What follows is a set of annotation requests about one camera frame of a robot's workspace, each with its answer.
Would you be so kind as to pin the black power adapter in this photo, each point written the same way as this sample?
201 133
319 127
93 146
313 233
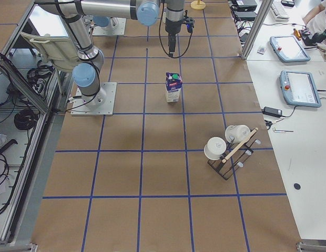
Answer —
273 112

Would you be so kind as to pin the white ribbed cup on rack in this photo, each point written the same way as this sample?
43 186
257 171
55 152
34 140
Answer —
236 133

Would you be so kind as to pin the grey office chair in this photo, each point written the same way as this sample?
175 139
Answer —
60 51

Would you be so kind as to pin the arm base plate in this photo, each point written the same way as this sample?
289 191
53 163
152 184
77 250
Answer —
102 104
108 26

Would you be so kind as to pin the far teach pendant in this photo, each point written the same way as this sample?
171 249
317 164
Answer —
288 49

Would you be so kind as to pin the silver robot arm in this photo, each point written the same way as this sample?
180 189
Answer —
86 74

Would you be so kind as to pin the teach pendant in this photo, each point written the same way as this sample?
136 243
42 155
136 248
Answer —
288 49
298 89

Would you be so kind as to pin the blue white milk carton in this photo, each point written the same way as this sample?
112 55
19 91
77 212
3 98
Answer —
173 86

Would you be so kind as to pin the black wire cup rack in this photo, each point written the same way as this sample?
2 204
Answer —
233 160

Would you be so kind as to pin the wooden rack handle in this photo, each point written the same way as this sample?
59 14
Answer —
244 141

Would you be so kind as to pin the wooden mug tree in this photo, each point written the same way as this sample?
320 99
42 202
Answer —
198 5

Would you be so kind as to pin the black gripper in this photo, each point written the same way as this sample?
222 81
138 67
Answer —
171 27

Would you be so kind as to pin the near teach pendant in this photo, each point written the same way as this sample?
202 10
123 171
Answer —
298 89

